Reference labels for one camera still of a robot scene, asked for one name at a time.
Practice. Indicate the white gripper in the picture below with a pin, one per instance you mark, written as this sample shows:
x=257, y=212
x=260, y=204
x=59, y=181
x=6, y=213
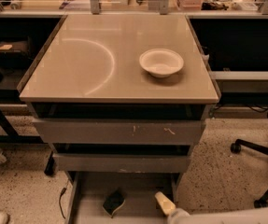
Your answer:
x=177, y=216

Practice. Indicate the green and yellow sponge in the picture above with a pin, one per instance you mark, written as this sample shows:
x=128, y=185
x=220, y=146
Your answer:
x=114, y=202

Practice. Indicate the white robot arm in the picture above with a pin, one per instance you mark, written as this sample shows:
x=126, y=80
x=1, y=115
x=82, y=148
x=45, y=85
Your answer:
x=251, y=216

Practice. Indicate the open grey bottom drawer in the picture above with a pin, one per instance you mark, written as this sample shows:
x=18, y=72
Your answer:
x=90, y=190

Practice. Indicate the grey top drawer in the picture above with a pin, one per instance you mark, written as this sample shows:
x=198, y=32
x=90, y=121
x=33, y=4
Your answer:
x=119, y=132

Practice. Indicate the grey middle drawer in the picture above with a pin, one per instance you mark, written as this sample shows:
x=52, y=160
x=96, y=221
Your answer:
x=121, y=164

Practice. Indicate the grey drawer cabinet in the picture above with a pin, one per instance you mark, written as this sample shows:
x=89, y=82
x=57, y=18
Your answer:
x=89, y=69

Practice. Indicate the white paper bowl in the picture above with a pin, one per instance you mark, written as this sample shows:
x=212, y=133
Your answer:
x=161, y=62

